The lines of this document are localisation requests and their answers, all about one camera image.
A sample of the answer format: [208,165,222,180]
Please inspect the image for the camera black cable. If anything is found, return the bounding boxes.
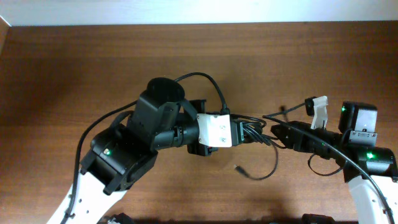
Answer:
[58,72,231,224]
[262,102,394,224]

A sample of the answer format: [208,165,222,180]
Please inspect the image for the black arm base clamp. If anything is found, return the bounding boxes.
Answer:
[301,213,336,224]

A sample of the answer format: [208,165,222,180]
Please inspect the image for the left camera black cable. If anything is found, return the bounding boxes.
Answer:
[58,72,231,224]

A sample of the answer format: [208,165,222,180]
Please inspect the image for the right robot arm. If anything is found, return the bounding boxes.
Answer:
[271,101,397,223]

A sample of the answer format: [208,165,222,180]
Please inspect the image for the thin black USB cable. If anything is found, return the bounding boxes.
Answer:
[233,121,279,181]

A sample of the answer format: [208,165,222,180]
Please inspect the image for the right camera black cable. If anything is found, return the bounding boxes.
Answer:
[262,102,394,224]

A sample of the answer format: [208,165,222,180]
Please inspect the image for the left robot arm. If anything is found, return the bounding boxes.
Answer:
[50,77,244,223]

